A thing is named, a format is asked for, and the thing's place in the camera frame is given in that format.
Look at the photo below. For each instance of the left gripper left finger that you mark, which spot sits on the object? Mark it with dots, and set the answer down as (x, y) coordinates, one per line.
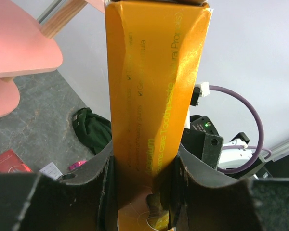
(82, 200)

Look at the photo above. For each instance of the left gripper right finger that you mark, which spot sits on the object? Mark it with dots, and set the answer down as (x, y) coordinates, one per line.
(203, 199)

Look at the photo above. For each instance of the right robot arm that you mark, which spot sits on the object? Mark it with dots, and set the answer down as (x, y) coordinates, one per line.
(201, 138)

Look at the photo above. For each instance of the pink three-tier shelf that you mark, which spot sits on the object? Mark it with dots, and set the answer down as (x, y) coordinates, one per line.
(27, 46)

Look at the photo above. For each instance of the pink toothpaste box right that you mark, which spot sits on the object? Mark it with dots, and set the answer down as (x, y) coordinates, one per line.
(77, 164)

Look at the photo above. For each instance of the silver toothpaste box right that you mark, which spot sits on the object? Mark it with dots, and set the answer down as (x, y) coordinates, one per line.
(52, 171)

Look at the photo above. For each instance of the dark green baseball cap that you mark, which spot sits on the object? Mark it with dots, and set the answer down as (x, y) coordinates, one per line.
(92, 130)

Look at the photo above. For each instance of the dark red toothpaste box middle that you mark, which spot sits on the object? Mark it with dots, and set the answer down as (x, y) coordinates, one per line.
(10, 162)

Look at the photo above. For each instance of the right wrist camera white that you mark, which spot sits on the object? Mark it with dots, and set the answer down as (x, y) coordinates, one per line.
(200, 90)

